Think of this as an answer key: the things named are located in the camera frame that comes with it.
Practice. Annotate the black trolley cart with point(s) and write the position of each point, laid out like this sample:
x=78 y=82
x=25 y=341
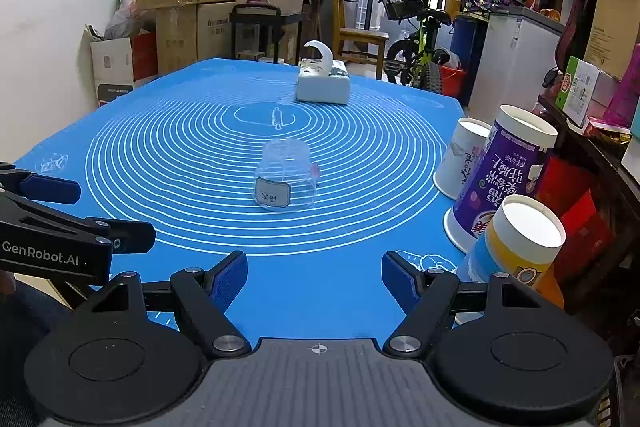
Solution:
x=260 y=27

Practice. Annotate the pink box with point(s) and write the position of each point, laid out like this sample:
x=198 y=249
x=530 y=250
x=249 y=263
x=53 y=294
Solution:
x=625 y=94

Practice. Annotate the red gift bag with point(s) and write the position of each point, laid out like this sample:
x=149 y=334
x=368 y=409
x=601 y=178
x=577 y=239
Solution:
x=575 y=207

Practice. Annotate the white paper cup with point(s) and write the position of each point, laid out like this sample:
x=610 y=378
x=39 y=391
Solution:
x=460 y=157

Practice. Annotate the yellow paper cup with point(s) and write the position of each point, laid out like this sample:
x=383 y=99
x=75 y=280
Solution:
x=515 y=247

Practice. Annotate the red bucket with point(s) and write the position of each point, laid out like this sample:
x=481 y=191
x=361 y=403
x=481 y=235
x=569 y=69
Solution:
x=452 y=79

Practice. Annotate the white and red cardboard box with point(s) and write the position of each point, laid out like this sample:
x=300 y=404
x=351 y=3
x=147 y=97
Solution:
x=117 y=67

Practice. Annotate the wooden chair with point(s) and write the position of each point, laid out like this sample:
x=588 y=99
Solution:
x=362 y=39

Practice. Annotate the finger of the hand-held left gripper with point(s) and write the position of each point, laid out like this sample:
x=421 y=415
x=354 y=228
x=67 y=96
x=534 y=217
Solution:
x=130 y=234
x=50 y=191

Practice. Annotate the white tissue box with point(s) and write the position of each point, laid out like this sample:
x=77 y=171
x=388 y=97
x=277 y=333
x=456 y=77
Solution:
x=322 y=84

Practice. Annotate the brown cardboard box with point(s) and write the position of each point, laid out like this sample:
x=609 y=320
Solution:
x=192 y=37

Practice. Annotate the clear plastic cup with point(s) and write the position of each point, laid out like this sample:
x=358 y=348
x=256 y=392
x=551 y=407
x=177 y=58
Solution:
x=287 y=177

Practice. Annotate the purple paper cup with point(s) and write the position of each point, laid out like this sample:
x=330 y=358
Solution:
x=495 y=177

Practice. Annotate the dark wooden side table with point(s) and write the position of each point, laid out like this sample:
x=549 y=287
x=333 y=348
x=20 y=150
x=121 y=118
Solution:
x=612 y=187

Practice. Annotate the white chest freezer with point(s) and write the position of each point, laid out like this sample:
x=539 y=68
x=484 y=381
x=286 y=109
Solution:
x=515 y=62

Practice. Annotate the white plastic bag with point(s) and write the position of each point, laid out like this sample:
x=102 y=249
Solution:
x=120 y=14

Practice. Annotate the green and white box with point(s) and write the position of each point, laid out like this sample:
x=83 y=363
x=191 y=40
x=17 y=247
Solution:
x=580 y=89

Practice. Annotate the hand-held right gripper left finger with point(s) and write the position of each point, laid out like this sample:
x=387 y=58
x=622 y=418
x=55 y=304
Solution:
x=227 y=279

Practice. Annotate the green and black bicycle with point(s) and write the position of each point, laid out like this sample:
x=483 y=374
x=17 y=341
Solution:
x=420 y=42

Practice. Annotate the tall tan cardboard box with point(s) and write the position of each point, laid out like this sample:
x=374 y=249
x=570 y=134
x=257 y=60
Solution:
x=612 y=22

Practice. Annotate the blue bin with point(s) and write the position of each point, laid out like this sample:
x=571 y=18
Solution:
x=467 y=42

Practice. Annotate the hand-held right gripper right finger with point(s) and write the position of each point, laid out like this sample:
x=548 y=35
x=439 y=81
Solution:
x=400 y=279

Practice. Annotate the blue silicone mat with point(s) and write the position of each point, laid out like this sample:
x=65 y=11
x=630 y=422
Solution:
x=200 y=132

